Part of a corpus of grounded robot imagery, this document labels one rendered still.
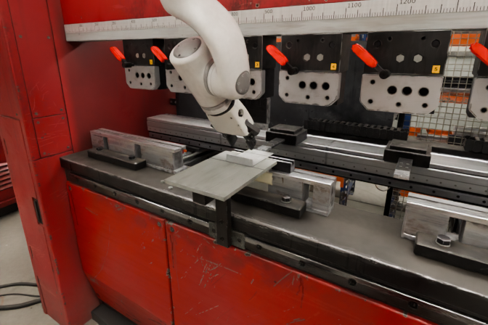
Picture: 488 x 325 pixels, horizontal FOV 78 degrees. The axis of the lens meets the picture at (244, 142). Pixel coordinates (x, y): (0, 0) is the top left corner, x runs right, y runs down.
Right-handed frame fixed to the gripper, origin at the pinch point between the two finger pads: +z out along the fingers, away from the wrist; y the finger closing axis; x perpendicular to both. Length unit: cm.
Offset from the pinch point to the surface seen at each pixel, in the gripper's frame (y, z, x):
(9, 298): 137, 68, 85
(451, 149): -51, 35, -31
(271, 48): -8.2, -18.2, -15.6
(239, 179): -5.5, -1.4, 11.9
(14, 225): 218, 91, 58
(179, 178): 7.7, -5.9, 17.3
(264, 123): -3.1, 2.0, -8.0
